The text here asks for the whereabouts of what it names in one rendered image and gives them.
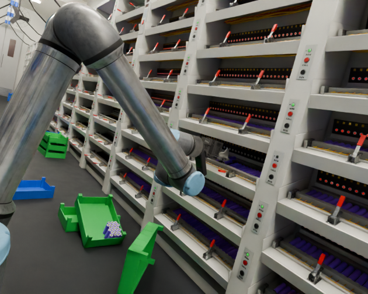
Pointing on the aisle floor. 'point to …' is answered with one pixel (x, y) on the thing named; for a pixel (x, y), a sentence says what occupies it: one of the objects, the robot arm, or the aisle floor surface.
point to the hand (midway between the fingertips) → (225, 159)
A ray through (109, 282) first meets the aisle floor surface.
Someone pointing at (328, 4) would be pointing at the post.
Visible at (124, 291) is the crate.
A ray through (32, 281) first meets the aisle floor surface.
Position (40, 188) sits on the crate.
